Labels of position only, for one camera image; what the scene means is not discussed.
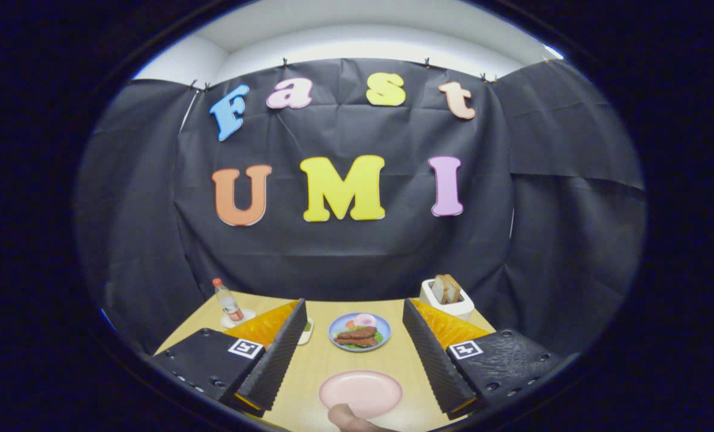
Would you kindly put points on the toast slice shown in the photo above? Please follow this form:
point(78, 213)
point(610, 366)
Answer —
point(439, 289)
point(453, 287)

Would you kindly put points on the pink plate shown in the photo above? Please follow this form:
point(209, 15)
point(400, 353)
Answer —
point(363, 387)

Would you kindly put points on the pink ham slice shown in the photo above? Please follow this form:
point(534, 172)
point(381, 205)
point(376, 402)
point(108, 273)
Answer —
point(365, 320)

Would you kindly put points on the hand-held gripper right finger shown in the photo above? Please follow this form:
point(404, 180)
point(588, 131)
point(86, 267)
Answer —
point(432, 354)

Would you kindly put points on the white toaster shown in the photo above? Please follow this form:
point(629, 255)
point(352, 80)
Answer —
point(453, 309)

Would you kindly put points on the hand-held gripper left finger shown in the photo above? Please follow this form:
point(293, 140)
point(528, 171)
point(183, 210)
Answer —
point(279, 354)

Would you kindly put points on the blue plate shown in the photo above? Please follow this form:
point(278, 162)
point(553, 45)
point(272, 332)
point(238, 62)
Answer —
point(336, 325)

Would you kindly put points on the clear bottle with red cap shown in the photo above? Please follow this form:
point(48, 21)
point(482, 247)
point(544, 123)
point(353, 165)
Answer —
point(230, 306)

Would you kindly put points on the white divided condiment tray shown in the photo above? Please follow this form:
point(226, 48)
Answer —
point(307, 330)

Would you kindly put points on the small white square dish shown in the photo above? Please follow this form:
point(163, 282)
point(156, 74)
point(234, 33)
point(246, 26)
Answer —
point(249, 314)

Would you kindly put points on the brown meat strip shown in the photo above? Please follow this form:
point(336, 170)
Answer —
point(360, 333)
point(357, 342)

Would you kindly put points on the green lettuce leaf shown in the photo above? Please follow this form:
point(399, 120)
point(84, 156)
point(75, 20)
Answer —
point(380, 337)

